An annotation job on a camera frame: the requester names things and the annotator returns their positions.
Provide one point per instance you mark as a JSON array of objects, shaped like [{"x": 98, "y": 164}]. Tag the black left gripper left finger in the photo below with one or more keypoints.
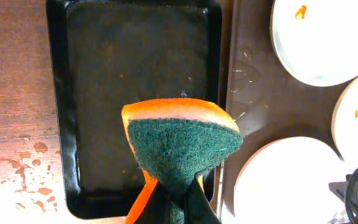
[{"x": 154, "y": 208}]

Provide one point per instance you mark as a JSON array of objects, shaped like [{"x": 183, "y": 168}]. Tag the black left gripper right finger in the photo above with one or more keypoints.
[{"x": 196, "y": 207}]

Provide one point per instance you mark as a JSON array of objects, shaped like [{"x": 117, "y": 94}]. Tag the green orange sponge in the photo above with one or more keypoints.
[{"x": 175, "y": 141}]

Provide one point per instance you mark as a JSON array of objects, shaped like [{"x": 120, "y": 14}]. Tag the pink white plate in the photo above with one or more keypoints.
[{"x": 287, "y": 181}]

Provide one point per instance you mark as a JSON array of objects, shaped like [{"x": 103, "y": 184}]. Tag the cream plate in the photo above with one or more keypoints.
[{"x": 344, "y": 125}]

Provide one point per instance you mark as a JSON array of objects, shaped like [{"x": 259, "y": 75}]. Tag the large brown tray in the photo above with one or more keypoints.
[{"x": 266, "y": 102}]

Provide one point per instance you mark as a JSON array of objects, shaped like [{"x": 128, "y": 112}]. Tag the small black tray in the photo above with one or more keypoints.
[{"x": 108, "y": 54}]

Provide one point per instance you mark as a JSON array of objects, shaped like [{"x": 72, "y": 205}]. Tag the pale green plate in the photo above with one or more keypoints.
[{"x": 316, "y": 41}]

